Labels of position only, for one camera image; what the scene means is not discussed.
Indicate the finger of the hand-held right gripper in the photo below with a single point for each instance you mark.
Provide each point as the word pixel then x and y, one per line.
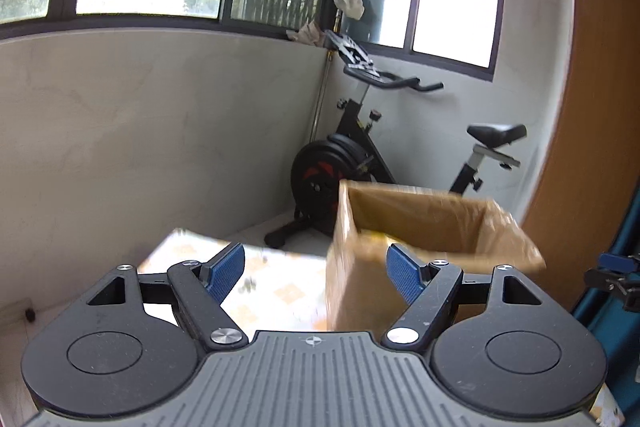
pixel 602 279
pixel 620 263

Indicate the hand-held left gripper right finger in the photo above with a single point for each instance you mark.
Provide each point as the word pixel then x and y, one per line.
pixel 404 272

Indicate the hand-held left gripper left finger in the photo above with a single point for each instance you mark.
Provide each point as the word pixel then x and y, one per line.
pixel 225 272

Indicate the brown cardboard box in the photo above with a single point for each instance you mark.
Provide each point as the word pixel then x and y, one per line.
pixel 360 287

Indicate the checked floral tablecloth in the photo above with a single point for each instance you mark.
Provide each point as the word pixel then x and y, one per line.
pixel 280 297

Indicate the black exercise bike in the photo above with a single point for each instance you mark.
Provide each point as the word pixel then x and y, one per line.
pixel 330 167

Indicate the wooden panel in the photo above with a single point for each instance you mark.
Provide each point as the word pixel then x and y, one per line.
pixel 600 107

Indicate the small dark object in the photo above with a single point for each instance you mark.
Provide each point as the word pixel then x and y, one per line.
pixel 30 314

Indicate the crumpled beige rag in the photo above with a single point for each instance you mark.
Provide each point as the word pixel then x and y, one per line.
pixel 307 34

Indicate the white cloth mop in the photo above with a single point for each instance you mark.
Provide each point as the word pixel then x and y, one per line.
pixel 350 2

